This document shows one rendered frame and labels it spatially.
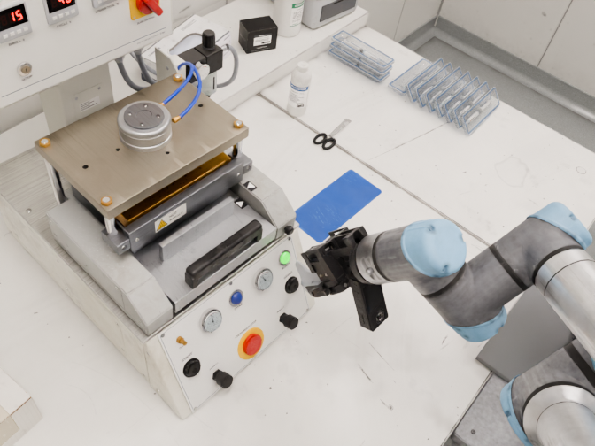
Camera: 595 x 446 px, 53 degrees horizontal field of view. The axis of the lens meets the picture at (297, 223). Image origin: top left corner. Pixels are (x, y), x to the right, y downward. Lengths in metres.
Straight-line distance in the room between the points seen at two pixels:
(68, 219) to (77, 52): 0.25
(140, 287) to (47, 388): 0.30
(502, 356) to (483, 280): 0.41
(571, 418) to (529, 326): 0.33
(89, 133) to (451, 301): 0.58
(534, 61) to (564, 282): 2.59
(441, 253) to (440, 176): 0.75
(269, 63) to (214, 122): 0.69
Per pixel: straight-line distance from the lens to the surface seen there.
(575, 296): 0.76
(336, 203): 1.36
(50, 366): 1.15
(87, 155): 0.93
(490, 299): 0.83
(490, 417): 1.19
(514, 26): 3.29
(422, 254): 0.76
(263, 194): 1.02
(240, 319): 1.05
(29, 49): 0.93
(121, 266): 0.93
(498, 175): 1.57
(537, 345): 1.21
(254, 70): 1.61
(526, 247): 0.82
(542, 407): 0.96
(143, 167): 0.90
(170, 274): 0.95
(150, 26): 1.04
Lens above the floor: 1.76
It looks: 50 degrees down
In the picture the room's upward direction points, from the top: 11 degrees clockwise
